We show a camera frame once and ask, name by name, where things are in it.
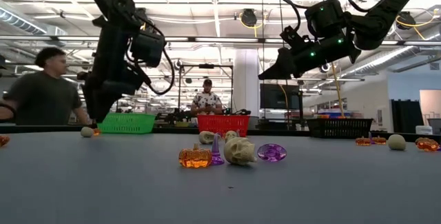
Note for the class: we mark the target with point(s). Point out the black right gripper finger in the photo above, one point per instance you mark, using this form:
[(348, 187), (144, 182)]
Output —
[(280, 67)]

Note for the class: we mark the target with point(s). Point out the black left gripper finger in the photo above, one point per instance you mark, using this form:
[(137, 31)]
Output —
[(110, 94)]

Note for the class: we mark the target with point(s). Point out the cream plastic skull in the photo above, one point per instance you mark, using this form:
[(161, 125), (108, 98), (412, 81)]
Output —
[(206, 137), (231, 135), (397, 142), (87, 131), (240, 150)]

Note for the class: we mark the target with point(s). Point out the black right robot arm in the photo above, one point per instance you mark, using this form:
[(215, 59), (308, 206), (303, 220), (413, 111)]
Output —
[(389, 10)]

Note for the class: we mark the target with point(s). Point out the black monitor screen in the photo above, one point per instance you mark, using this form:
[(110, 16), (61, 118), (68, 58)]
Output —
[(279, 96)]

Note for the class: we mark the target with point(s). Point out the green plastic basket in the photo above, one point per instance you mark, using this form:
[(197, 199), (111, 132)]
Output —
[(127, 124)]

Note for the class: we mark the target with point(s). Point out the white building pillar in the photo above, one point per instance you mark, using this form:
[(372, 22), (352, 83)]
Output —
[(246, 79)]

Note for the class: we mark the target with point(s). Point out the black workbench robot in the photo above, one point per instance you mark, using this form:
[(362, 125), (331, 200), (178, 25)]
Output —
[(241, 112)]

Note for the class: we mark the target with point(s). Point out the blue storage bins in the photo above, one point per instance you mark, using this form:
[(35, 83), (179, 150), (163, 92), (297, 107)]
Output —
[(330, 114)]

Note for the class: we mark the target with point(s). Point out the black workbench equipment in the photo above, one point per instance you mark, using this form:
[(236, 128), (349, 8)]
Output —
[(175, 115)]

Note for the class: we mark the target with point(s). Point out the black plastic basket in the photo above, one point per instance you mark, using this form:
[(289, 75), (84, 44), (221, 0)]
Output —
[(339, 128)]

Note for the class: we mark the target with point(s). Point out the red plastic basket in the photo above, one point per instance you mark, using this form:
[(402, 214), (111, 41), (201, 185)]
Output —
[(224, 124)]

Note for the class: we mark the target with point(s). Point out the white container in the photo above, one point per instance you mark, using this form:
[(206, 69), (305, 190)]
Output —
[(423, 130)]

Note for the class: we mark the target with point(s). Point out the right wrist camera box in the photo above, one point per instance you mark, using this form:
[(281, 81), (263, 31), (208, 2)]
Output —
[(296, 39)]

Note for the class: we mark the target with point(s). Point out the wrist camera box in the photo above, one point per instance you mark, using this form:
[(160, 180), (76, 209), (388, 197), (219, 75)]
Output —
[(296, 39), (139, 76)]

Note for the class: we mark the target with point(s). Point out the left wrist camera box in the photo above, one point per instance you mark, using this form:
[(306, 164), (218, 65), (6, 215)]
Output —
[(139, 76)]

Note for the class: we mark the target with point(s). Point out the black table frame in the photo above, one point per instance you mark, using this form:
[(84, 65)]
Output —
[(44, 128)]

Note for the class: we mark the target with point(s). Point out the black metal frame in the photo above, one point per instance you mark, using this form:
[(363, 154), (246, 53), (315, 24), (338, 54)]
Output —
[(206, 66)]

